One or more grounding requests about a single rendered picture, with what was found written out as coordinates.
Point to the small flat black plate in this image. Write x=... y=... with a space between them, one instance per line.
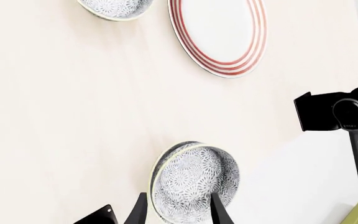
x=101 y=217

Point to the patterned black and white bowl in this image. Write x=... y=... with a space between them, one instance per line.
x=194 y=177
x=117 y=8

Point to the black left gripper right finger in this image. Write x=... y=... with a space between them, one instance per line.
x=218 y=214

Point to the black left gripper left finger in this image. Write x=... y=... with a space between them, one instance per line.
x=138 y=213

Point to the white plate with red rings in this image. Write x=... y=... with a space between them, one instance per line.
x=219 y=30

